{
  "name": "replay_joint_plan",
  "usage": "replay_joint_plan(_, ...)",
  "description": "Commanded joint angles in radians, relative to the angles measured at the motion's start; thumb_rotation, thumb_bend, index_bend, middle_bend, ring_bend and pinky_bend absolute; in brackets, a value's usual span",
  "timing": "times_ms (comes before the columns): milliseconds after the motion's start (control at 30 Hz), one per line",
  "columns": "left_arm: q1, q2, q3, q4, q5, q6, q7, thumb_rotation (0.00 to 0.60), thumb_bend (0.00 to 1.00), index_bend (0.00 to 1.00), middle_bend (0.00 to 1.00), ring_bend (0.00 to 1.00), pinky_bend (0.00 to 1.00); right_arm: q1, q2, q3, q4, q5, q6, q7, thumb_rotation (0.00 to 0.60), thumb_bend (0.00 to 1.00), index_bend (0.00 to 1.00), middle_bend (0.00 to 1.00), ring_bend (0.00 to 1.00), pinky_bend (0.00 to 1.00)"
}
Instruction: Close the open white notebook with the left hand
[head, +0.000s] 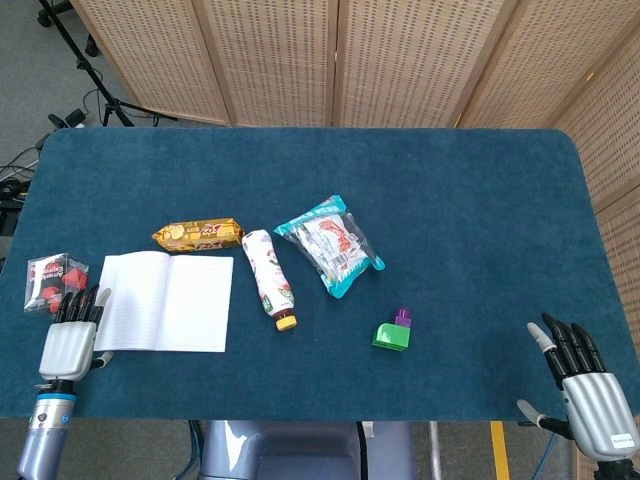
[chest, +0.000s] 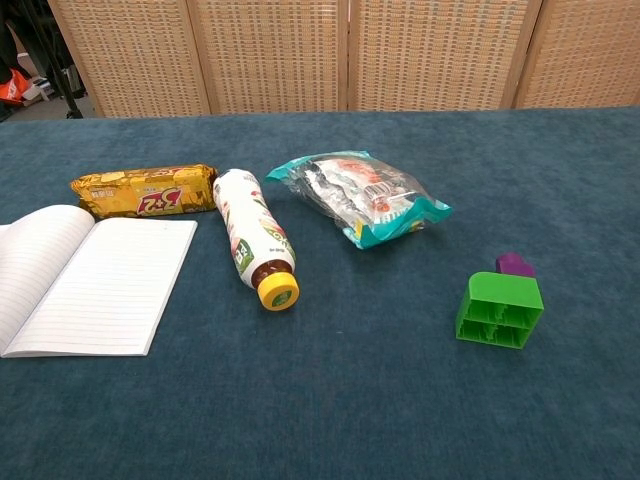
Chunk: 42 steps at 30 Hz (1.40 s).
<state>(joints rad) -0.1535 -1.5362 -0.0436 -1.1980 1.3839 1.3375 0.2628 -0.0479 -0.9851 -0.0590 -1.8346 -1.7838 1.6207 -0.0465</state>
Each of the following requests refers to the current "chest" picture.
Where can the purple plastic building block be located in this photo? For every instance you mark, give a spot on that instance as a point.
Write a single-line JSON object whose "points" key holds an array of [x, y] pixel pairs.
{"points": [[515, 266]]}

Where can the green plastic building block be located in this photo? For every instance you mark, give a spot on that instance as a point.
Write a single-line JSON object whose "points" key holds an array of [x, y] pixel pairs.
{"points": [[502, 310]]}

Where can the white box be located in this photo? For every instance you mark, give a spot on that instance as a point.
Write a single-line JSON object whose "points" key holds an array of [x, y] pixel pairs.
{"points": [[36, 91]]}

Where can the blue table cloth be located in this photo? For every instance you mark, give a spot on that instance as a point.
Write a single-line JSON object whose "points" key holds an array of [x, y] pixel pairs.
{"points": [[350, 390]]}

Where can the white drink bottle yellow cap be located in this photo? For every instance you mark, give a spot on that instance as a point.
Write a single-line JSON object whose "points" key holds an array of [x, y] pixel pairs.
{"points": [[250, 230]]}

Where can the white lined paper notebook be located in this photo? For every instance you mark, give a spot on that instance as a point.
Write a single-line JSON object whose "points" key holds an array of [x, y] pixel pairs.
{"points": [[100, 290]]}

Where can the orange bag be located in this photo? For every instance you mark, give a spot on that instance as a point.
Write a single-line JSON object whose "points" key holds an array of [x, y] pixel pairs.
{"points": [[12, 89]]}

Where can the black tripod stand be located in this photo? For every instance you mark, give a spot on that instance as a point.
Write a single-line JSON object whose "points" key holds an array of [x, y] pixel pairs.
{"points": [[55, 60]]}

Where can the teal clear plastic snack bag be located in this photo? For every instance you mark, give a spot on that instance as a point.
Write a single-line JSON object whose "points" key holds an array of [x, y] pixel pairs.
{"points": [[360, 195]]}

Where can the golden biscuit packet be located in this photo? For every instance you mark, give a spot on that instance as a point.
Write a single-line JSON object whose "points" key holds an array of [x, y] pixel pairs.
{"points": [[145, 192]]}

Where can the wooden woven folding screen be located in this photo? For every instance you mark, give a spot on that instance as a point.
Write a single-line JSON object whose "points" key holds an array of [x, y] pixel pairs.
{"points": [[320, 55]]}

